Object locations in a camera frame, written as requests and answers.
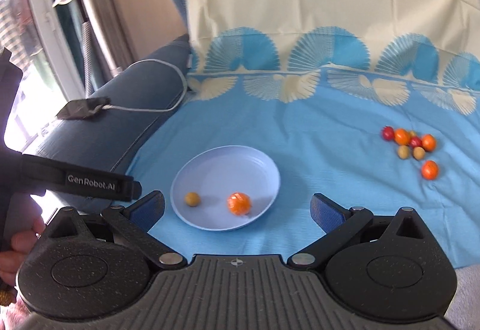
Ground white window frame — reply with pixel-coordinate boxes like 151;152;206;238
20;0;88;101

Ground blue sofa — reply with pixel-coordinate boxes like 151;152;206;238
22;0;194;214

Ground plaid hanging clothes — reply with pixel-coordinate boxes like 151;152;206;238
0;0;43;66

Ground light grey cloth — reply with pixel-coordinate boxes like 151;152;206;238
448;264;480;330

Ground person's left hand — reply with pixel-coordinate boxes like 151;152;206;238
0;219;47;280

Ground light blue plate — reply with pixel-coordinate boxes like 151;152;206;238
170;145;281;232

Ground black smartphone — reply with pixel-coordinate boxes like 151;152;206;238
56;99;112;121

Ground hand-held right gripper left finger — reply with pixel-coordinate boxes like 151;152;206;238
37;190;188;271

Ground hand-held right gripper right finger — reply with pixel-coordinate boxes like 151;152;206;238
287;193;437;271

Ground plastic-wrapped orange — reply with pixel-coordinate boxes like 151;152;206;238
227;192;252;217

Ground pink patterned cloth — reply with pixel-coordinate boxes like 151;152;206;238
0;303;32;330

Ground metal stand pole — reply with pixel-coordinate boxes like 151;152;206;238
52;0;124;98

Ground white charging cable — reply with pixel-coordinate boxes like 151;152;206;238
103;59;188;114

